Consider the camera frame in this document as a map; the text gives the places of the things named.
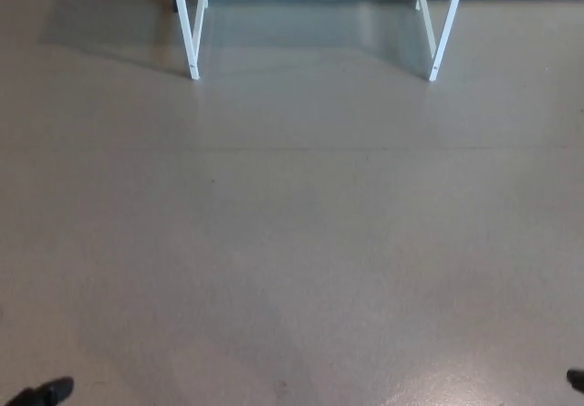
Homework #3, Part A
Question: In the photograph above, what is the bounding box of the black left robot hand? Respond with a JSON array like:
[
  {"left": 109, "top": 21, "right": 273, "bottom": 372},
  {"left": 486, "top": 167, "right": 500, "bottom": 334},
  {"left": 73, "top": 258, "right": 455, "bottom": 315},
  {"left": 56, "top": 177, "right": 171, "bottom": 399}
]
[{"left": 0, "top": 376, "right": 75, "bottom": 406}]

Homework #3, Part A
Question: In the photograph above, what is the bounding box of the white desk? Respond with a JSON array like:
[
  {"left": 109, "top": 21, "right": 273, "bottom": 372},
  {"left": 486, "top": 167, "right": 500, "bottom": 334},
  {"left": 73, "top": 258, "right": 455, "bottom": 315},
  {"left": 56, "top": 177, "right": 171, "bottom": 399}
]
[{"left": 169, "top": 0, "right": 471, "bottom": 82}]

